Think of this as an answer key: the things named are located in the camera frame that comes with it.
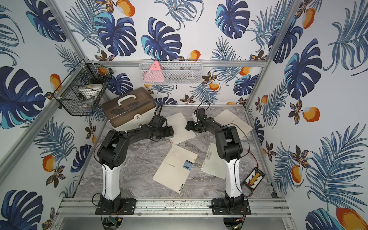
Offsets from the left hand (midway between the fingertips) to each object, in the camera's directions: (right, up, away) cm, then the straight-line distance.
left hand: (169, 131), depth 101 cm
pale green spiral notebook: (+29, -21, -9) cm, 37 cm away
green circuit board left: (-26, -44, -28) cm, 58 cm away
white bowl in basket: (-42, +23, -21) cm, 52 cm away
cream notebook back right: (+46, +9, +14) cm, 49 cm away
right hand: (+15, +2, +5) cm, 16 cm away
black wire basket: (-51, +21, -25) cm, 61 cm away
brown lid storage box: (-21, +16, -8) cm, 28 cm away
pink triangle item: (-8, +36, -11) cm, 39 cm away
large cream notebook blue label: (+5, -22, -13) cm, 26 cm away
